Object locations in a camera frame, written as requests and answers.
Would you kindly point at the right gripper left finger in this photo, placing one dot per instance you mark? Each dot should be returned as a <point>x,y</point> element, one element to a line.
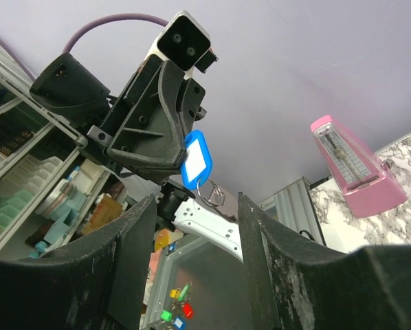
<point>94,282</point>

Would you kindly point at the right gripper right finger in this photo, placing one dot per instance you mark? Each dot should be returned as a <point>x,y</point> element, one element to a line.
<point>296,283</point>

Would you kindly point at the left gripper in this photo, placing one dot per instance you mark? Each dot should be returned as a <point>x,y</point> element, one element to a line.
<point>123,113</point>

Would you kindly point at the blue key tag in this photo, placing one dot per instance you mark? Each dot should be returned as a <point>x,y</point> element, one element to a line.
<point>197,166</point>

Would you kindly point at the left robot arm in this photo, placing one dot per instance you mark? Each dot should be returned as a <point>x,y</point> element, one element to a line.
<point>146,132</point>

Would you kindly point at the pink metronome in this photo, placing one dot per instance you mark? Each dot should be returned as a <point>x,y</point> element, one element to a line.
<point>366,182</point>

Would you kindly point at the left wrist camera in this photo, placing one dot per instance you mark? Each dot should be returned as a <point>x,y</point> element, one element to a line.
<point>186,43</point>

